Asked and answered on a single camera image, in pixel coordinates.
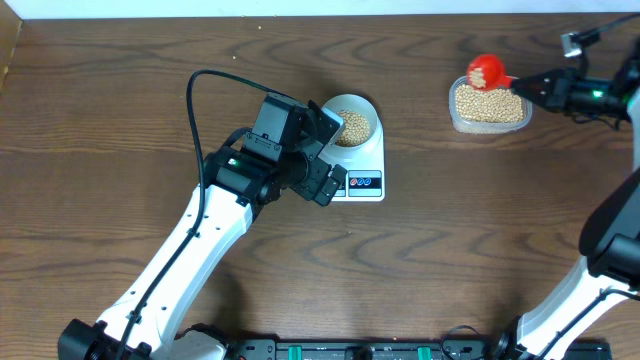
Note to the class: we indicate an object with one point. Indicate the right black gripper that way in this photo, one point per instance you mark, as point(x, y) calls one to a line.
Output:
point(557, 88)

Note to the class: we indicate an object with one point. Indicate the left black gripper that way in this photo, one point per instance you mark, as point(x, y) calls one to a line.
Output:
point(308, 186)

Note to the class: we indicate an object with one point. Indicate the red plastic measuring scoop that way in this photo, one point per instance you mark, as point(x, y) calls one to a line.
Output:
point(487, 72)

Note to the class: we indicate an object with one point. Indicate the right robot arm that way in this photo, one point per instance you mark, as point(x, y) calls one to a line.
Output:
point(607, 271)

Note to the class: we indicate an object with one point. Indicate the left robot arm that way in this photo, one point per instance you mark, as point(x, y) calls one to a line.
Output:
point(246, 173)

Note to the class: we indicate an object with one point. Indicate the white digital kitchen scale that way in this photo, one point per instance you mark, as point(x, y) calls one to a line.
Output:
point(365, 180)

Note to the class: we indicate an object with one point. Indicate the soybeans in grey bowl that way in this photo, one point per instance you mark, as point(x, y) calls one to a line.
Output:
point(357, 129)

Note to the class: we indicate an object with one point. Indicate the grey round bowl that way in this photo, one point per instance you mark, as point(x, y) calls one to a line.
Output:
point(357, 104)

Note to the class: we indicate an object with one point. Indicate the pile of soybeans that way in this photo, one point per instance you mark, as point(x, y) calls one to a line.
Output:
point(496, 106)

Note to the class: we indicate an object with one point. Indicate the clear plastic bean container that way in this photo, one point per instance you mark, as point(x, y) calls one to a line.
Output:
point(471, 127)

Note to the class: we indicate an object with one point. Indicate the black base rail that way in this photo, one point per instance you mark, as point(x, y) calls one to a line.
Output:
point(267, 349)

